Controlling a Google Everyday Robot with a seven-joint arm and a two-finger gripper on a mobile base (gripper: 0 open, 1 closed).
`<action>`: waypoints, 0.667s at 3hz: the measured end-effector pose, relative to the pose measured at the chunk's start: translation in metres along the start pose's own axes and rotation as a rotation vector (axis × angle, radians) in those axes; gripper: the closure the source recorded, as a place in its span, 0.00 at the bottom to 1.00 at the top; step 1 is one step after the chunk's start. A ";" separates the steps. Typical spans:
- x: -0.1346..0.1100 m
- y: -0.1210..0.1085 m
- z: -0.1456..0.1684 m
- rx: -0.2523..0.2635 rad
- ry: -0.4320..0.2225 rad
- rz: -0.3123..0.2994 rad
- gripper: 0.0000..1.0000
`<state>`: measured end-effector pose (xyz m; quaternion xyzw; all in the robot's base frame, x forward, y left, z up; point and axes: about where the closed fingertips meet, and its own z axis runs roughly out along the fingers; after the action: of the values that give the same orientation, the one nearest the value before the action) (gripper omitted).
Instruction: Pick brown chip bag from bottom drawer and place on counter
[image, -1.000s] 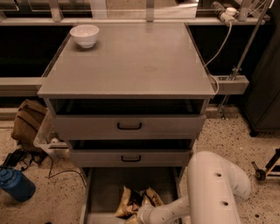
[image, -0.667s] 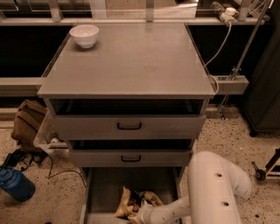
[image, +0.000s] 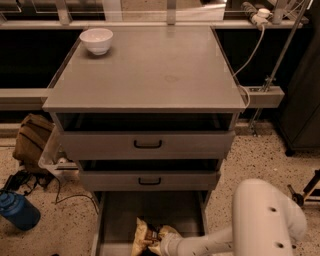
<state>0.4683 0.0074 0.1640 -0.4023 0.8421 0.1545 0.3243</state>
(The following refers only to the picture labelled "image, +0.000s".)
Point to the bottom grey open drawer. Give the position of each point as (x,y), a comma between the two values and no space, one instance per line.
(116,224)

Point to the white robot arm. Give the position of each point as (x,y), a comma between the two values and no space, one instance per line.
(265,222)

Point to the grey drawer cabinet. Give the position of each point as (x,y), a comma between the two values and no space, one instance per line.
(170,78)

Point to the brown chip bag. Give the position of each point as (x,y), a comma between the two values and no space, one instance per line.
(148,239)

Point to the clear plastic bin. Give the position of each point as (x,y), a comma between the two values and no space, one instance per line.
(55,160)

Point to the brown backpack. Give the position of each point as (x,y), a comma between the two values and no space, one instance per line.
(31,140)

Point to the top grey drawer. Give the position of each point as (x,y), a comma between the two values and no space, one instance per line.
(85,140)

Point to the white ceramic bowl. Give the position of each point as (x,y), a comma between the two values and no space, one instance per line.
(97,40)

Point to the middle grey drawer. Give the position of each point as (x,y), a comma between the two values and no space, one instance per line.
(150,175)

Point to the black wheeled stand base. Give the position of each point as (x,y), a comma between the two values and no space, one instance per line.
(311,192)

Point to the metal tripod pole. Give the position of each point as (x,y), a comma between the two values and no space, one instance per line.
(269,80)

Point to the white power adapter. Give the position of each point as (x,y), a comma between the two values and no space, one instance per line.
(258,17)

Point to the blue water jug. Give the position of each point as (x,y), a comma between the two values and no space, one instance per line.
(18,211)

